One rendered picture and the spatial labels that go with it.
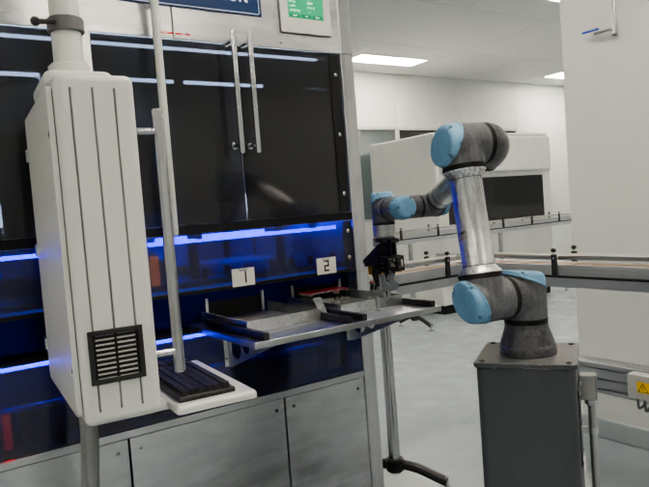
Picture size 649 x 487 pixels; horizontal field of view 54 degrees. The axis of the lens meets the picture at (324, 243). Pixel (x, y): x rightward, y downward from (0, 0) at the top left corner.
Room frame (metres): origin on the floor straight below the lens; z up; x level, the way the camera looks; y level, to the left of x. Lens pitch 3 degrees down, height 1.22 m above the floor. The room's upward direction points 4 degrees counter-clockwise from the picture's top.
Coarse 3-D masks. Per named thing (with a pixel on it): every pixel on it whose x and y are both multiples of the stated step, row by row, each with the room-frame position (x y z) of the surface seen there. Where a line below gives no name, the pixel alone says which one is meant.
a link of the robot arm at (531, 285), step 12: (504, 276) 1.71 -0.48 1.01; (516, 276) 1.70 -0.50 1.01; (528, 276) 1.69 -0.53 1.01; (540, 276) 1.70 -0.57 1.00; (516, 288) 1.67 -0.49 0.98; (528, 288) 1.68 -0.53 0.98; (540, 288) 1.69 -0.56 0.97; (528, 300) 1.68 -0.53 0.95; (540, 300) 1.69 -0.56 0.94; (516, 312) 1.68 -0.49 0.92; (528, 312) 1.69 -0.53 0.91; (540, 312) 1.69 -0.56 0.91
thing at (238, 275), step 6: (234, 270) 2.13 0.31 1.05; (240, 270) 2.15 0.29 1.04; (246, 270) 2.16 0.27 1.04; (252, 270) 2.17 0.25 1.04; (234, 276) 2.13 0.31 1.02; (240, 276) 2.15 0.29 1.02; (246, 276) 2.16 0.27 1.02; (252, 276) 2.17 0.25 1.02; (234, 282) 2.13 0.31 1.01; (240, 282) 2.15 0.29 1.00; (246, 282) 2.16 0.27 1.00; (252, 282) 2.17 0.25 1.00
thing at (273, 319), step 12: (204, 312) 2.12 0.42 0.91; (252, 312) 2.25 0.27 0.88; (264, 312) 2.23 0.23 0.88; (276, 312) 2.21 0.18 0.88; (288, 312) 2.17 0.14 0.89; (300, 312) 1.97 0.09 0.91; (312, 312) 1.99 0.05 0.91; (240, 324) 1.90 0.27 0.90; (252, 324) 1.87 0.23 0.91; (264, 324) 1.90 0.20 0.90; (276, 324) 1.92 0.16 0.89; (288, 324) 1.94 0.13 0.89
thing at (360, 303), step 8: (352, 296) 2.44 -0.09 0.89; (360, 296) 2.39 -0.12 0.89; (368, 296) 2.35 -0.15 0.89; (376, 296) 2.31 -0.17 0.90; (392, 296) 2.17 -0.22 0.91; (400, 296) 2.19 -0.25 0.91; (312, 304) 2.20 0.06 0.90; (328, 304) 2.11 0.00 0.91; (336, 304) 2.07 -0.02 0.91; (344, 304) 2.06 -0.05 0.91; (352, 304) 2.08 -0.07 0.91; (360, 304) 2.10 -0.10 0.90; (368, 304) 2.12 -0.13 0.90; (384, 304) 2.15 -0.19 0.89; (392, 304) 2.17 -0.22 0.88
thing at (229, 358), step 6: (228, 342) 2.10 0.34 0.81; (228, 348) 2.10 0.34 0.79; (240, 348) 2.02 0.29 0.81; (264, 348) 1.89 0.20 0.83; (228, 354) 2.10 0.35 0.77; (240, 354) 2.02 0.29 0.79; (252, 354) 1.95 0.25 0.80; (258, 354) 1.93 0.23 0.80; (228, 360) 2.10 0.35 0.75; (234, 360) 2.07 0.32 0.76; (240, 360) 2.03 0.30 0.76
